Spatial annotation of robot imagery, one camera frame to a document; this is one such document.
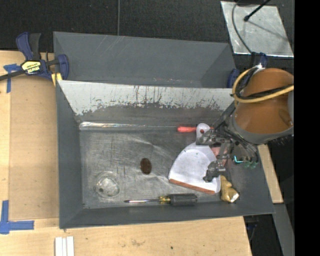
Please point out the grey metal bin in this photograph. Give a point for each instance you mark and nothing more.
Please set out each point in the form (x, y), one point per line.
(125, 150)

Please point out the black and yellow screwdriver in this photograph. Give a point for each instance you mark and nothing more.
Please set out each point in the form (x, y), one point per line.
(182, 199)

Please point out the dark brown oval object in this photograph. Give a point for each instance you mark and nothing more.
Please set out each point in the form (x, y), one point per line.
(145, 166)

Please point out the clear glass cup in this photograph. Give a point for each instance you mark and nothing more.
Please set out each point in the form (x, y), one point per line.
(107, 185)

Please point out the gold toy animal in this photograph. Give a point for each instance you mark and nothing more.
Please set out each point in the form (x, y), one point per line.
(228, 191)

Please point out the pale wood board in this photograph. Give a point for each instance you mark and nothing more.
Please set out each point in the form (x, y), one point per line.
(32, 150)

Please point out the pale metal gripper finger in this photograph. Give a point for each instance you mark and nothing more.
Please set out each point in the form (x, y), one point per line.
(207, 138)
(214, 168)

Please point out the white dustpan with red-brown edge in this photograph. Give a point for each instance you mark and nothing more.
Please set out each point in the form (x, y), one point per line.
(190, 167)

